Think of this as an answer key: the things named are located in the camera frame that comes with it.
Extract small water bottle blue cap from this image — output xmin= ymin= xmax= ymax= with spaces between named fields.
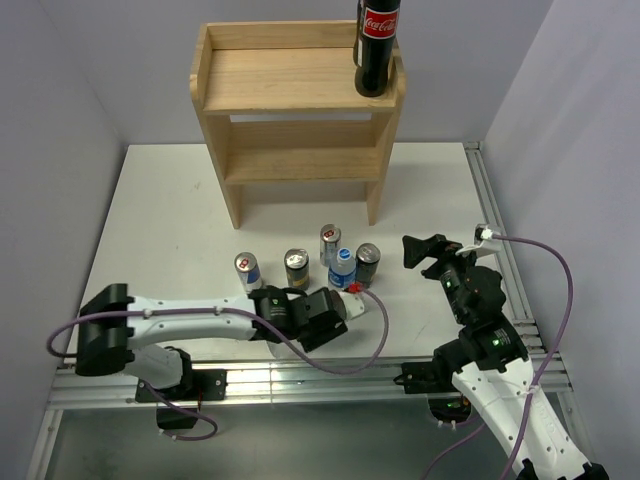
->
xmin=328 ymin=248 xmax=357 ymax=289

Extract dark green beverage can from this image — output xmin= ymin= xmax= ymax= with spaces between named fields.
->
xmin=356 ymin=243 xmax=381 ymax=288

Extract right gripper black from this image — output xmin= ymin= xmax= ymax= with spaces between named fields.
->
xmin=401 ymin=232 xmax=486 ymax=322

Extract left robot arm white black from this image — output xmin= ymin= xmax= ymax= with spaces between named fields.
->
xmin=76 ymin=284 xmax=364 ymax=399

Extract aluminium rail frame front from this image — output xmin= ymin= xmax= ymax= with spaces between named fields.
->
xmin=47 ymin=357 xmax=571 ymax=411

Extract blue silver energy drink can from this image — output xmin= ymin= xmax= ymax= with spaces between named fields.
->
xmin=234 ymin=252 xmax=263 ymax=293

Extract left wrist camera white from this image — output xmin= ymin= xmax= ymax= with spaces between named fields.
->
xmin=338 ymin=282 xmax=366 ymax=321

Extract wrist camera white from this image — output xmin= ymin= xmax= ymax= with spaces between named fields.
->
xmin=456 ymin=224 xmax=503 ymax=258
xmin=338 ymin=282 xmax=366 ymax=321

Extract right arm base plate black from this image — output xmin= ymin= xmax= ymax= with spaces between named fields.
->
xmin=393 ymin=360 xmax=455 ymax=395

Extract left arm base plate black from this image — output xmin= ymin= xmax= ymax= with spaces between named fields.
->
xmin=150 ymin=369 xmax=227 ymax=402

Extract aluminium rail frame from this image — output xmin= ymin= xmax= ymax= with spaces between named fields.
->
xmin=462 ymin=141 xmax=544 ymax=351
xmin=47 ymin=357 xmax=571 ymax=411

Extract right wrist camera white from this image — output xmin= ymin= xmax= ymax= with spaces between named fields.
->
xmin=456 ymin=224 xmax=503 ymax=258

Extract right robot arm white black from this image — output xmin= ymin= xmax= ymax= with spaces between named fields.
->
xmin=394 ymin=227 xmax=608 ymax=479

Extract wooden two-tier shelf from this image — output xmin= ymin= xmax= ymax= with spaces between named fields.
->
xmin=189 ymin=20 xmax=407 ymax=228

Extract aluminium rail frame right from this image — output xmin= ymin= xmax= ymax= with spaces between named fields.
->
xmin=462 ymin=141 xmax=544 ymax=351

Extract silver slim beverage can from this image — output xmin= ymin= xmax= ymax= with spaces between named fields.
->
xmin=320 ymin=224 xmax=341 ymax=267

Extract black yellow beverage can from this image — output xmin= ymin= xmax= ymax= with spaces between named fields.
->
xmin=284 ymin=248 xmax=310 ymax=290

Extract Coca-Cola bottle red label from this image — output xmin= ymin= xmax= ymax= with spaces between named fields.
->
xmin=353 ymin=0 xmax=401 ymax=97

